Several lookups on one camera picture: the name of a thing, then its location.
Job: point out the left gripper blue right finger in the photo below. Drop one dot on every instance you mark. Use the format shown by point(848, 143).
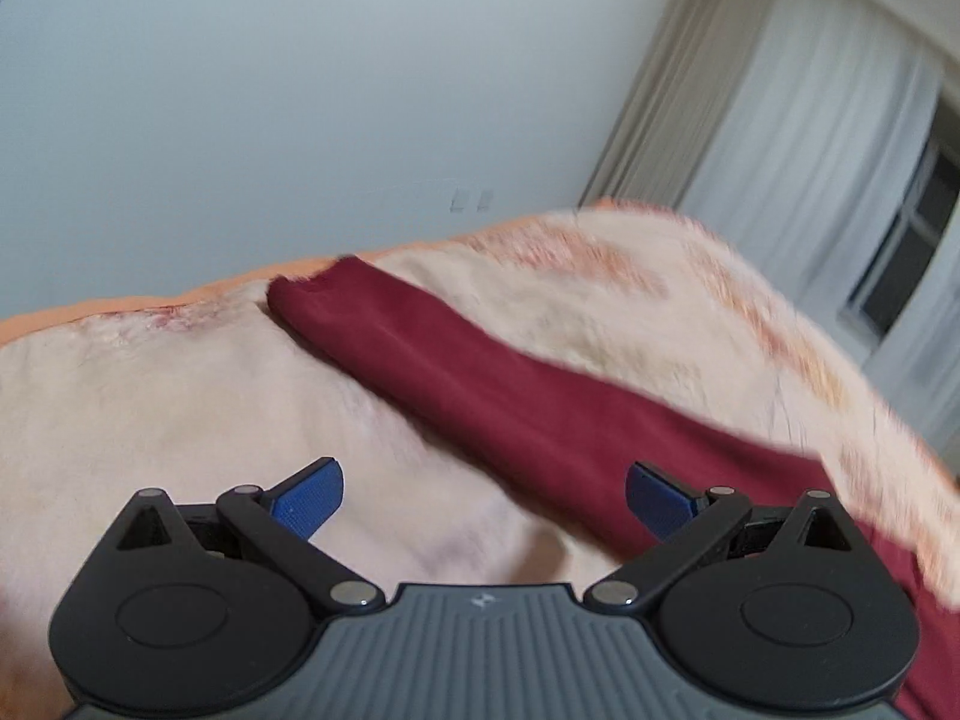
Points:
point(662, 504)

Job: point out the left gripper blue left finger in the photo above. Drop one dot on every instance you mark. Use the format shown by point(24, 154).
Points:
point(303, 502)

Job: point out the dark red garment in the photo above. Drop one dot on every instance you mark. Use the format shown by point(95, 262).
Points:
point(569, 440)

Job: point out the floral beige bed blanket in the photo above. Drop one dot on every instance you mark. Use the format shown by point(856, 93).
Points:
point(198, 397)

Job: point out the white sheer curtain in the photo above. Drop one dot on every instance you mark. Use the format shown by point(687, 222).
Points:
point(803, 177)

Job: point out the beige drape left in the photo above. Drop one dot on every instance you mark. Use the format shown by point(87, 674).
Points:
point(678, 100)

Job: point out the white wall socket plate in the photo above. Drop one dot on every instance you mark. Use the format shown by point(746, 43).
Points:
point(459, 200)
point(485, 200)

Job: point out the window with white frame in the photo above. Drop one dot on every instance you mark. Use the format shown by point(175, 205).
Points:
point(918, 227)

